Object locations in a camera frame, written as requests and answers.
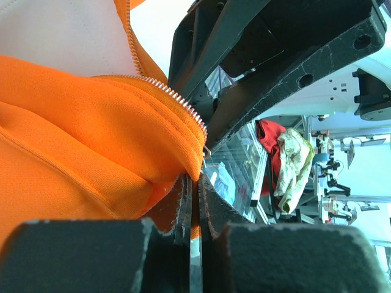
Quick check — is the red cloth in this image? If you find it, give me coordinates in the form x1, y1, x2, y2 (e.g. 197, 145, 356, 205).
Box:
255, 119, 286, 190

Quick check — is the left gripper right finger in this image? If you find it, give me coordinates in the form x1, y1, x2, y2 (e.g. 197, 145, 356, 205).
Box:
199, 175, 390, 292

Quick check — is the orange zip jacket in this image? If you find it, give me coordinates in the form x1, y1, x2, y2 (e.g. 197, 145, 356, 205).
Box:
1, 1, 206, 241

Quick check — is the cream patterned cloth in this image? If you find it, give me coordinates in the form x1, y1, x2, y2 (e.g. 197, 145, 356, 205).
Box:
274, 128, 315, 214

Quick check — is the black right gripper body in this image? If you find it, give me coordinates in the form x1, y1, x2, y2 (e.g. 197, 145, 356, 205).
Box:
221, 0, 373, 78

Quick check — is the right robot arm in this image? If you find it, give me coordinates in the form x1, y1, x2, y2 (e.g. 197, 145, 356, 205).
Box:
169, 1, 390, 151

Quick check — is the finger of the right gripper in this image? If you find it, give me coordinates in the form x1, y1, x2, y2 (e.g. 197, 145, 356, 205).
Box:
168, 0, 269, 98
206, 1, 387, 150

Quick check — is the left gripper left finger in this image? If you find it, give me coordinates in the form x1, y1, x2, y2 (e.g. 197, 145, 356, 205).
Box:
1, 175, 192, 292

